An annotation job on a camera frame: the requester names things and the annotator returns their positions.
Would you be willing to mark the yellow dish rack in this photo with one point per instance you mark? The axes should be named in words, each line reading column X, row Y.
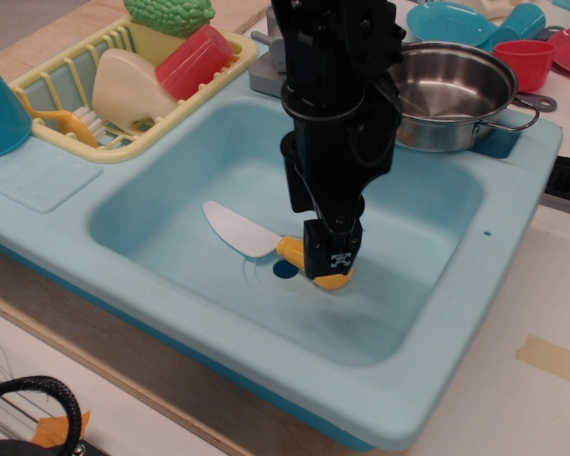
column 66, row 81

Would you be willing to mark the beige masking tape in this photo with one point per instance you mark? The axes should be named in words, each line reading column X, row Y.
column 545, row 356

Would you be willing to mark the white knife yellow handle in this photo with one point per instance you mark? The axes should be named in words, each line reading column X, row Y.
column 250, row 238

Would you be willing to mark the orange tape piece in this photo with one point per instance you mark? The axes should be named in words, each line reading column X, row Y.
column 51, row 432

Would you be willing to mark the teal plastic cup right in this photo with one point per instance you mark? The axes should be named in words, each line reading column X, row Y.
column 525, row 22

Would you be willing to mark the light blue toy sink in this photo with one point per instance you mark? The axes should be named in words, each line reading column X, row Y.
column 366, row 364

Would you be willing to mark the red plastic cup right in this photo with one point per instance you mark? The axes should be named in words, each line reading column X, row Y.
column 530, row 60

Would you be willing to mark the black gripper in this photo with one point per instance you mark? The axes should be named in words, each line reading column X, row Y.
column 330, row 157

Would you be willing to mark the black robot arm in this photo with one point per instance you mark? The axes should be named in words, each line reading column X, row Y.
column 334, row 47

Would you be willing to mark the teal plastic plate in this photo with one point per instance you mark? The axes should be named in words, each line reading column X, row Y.
column 449, row 22

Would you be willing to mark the cream plastic jug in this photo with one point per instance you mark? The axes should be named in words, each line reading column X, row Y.
column 126, row 91

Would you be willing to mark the green toy vegetable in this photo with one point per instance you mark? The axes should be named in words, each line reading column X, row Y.
column 172, row 17

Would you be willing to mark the stainless steel pot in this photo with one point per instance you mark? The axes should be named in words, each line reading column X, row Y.
column 452, row 96

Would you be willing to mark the red plastic cup in rack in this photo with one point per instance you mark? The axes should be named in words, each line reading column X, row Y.
column 194, row 63

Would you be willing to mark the grey toy faucet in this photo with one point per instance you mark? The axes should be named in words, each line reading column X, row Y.
column 267, row 74

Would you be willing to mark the teal cup upside down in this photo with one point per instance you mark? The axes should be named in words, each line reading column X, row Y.
column 15, row 122

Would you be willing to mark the yellow dish brush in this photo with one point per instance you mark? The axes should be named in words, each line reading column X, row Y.
column 83, row 123

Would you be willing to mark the grey utensil handle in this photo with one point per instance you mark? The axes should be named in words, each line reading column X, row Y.
column 541, row 102

